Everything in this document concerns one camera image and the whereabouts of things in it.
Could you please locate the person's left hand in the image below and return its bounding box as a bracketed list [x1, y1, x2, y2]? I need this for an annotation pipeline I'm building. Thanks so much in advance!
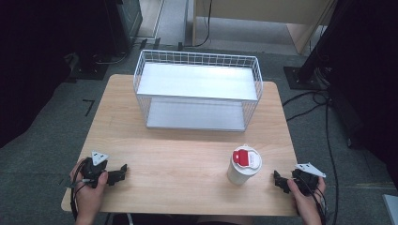
[69, 158, 109, 218]

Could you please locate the black stand base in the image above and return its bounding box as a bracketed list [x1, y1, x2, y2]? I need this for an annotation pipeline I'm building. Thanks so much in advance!
[68, 52, 110, 82]

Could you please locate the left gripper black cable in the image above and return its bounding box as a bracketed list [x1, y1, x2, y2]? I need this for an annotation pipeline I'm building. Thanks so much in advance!
[69, 158, 92, 222]

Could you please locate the black hanging cable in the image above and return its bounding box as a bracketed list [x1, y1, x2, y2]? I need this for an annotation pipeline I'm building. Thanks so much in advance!
[187, 0, 214, 49]

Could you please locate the dark curtain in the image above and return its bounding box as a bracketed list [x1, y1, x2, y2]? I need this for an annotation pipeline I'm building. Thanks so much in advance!
[0, 0, 109, 149]

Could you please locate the white wire shelf rack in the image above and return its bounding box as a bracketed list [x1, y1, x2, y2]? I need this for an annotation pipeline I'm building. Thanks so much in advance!
[132, 49, 265, 133]

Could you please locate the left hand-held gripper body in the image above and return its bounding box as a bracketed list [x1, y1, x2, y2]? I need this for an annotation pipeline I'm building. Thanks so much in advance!
[82, 150, 117, 188]

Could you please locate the grey box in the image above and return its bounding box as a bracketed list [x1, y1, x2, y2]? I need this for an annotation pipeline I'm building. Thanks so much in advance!
[381, 193, 398, 225]

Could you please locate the black stand with base plate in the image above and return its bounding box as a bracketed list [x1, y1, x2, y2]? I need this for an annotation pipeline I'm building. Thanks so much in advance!
[283, 0, 348, 92]

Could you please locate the black cabinet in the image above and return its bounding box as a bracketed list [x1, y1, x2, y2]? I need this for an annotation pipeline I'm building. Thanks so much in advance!
[104, 0, 144, 55]

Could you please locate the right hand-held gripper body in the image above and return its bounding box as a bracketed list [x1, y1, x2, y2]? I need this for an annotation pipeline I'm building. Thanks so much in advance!
[290, 161, 327, 197]

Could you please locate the black floor cable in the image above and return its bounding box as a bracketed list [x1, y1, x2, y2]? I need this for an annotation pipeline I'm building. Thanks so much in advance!
[282, 89, 341, 225]

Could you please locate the light wooden furniture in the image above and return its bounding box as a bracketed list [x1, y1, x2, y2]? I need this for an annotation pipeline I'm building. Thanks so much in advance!
[191, 0, 338, 56]

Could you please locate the person's right hand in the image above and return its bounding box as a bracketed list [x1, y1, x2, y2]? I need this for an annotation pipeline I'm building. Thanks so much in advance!
[286, 176, 328, 218]

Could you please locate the white cup with red lid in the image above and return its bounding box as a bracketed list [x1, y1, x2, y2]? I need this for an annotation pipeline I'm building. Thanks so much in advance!
[226, 143, 264, 187]

